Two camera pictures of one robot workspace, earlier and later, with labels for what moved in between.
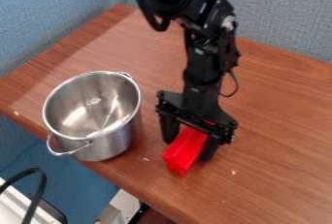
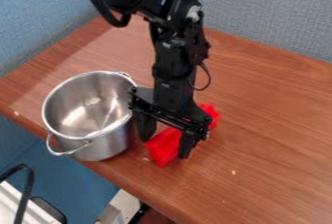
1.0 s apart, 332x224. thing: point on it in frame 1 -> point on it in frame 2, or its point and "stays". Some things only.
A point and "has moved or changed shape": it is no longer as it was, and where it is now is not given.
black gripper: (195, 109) -> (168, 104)
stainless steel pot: (91, 112) stays
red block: (184, 149) has moved or changed shape
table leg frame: (125, 209) stays
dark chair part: (52, 210) stays
